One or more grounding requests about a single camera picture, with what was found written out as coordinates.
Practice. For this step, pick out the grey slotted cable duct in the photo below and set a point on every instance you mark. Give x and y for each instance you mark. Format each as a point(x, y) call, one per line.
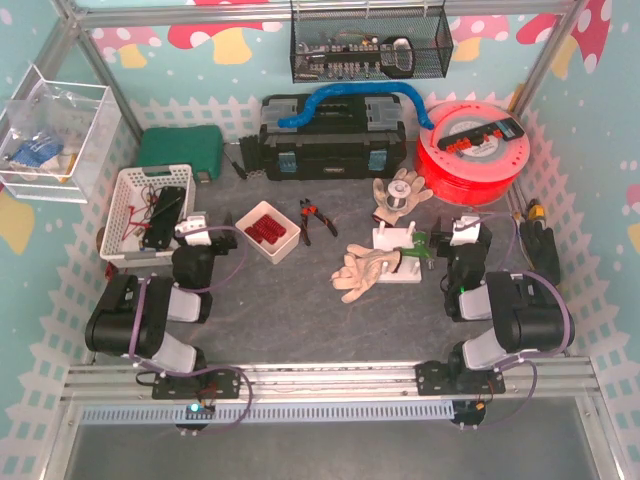
point(186, 414)

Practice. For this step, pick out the beige work glove rear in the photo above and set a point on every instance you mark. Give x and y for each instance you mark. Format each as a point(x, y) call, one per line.
point(419, 193)

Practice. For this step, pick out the red filament spool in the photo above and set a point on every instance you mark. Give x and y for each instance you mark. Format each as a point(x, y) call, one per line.
point(476, 176)

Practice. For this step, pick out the green plastic case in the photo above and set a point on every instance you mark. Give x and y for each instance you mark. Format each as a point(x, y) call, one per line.
point(201, 147)

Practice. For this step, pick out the black box in basket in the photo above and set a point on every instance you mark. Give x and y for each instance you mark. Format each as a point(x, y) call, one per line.
point(164, 217)

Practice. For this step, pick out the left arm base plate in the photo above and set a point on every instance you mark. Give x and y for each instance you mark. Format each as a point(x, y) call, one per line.
point(221, 384)

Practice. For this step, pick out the beige work glove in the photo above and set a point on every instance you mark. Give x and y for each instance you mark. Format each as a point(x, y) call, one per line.
point(361, 270)
point(419, 193)

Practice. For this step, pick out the white perforated basket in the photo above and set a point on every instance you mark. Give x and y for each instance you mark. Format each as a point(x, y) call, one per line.
point(135, 202)

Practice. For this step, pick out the solder wire spool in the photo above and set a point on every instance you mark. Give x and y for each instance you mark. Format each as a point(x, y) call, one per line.
point(398, 191)

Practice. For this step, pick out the black screwdriver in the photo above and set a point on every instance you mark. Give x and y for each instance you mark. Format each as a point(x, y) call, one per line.
point(238, 169)

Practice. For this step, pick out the white peg base plate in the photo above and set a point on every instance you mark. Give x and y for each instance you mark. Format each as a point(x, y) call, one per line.
point(386, 237)

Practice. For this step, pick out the black wire mesh basket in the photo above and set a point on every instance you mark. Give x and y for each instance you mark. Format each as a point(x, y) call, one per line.
point(358, 45)

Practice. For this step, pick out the yellow handled tool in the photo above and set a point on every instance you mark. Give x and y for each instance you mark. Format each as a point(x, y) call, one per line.
point(534, 213)

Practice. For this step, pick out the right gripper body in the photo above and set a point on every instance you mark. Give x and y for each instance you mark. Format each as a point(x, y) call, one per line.
point(442, 238)

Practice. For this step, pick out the black toolbox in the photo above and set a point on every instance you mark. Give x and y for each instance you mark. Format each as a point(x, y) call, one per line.
point(349, 137)

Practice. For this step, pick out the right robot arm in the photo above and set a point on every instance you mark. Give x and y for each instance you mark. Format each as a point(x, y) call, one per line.
point(528, 315)

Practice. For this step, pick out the white spring tray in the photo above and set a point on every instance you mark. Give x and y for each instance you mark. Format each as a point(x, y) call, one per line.
point(284, 246)

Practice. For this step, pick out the beige work glove front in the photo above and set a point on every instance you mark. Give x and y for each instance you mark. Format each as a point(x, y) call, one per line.
point(361, 270)

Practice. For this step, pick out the clear acrylic wall box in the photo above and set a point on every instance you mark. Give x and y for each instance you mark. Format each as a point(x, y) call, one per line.
point(83, 116)

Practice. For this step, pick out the green brass valve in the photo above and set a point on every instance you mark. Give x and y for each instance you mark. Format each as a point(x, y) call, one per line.
point(419, 248)

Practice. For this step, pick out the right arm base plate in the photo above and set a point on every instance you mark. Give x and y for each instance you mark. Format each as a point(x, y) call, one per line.
point(435, 378)

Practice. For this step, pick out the blue white gloves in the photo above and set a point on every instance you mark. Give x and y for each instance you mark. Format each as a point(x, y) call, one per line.
point(40, 152)

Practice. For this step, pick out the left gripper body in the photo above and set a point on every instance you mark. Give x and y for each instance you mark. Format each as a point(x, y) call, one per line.
point(223, 239)

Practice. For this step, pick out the black rubber glove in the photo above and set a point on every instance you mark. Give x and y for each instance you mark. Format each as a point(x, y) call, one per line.
point(540, 247)

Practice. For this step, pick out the red spring in tray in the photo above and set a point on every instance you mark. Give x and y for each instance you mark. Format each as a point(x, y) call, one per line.
point(266, 229)

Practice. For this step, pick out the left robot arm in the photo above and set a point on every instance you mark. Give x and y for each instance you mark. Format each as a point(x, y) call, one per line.
point(131, 317)

